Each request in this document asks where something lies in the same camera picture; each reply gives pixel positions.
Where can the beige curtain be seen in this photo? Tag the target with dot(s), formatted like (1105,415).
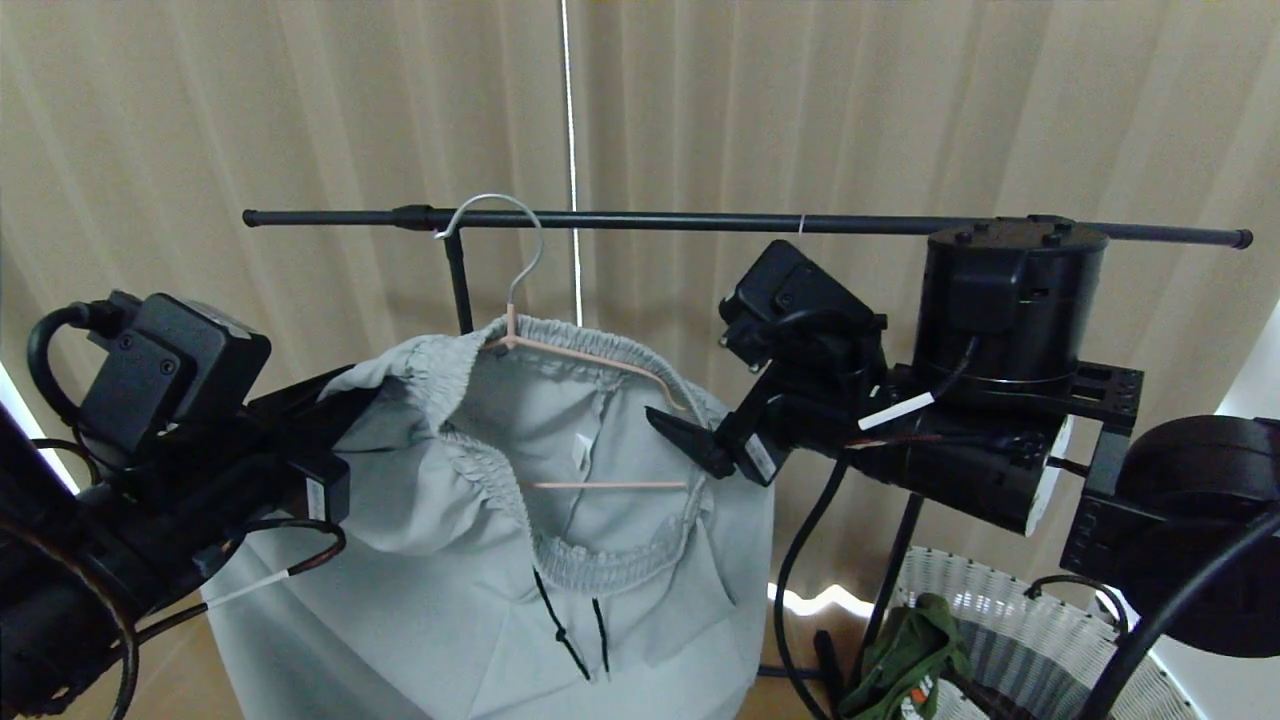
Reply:
(800,100)

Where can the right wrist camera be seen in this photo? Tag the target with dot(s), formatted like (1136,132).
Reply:
(790,300)

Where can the pale grey shorts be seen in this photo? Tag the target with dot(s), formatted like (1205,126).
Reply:
(420,600)

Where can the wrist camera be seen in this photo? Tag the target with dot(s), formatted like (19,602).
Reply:
(790,300)
(170,370)

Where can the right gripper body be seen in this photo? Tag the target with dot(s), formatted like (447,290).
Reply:
(820,430)

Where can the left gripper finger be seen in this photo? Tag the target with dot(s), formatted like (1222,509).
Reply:
(310,410)

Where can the black clothes rack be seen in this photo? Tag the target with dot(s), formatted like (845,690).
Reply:
(650,220)

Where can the white laundry basket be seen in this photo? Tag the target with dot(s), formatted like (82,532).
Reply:
(1000,590)

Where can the green printed garment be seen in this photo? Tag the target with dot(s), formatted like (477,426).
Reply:
(910,640)

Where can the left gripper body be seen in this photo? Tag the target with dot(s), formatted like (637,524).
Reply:
(250,500)

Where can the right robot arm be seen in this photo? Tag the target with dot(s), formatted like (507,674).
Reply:
(1010,300)

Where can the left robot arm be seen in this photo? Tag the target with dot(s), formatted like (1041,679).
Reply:
(50,600)

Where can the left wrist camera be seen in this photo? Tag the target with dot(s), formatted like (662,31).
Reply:
(170,370)

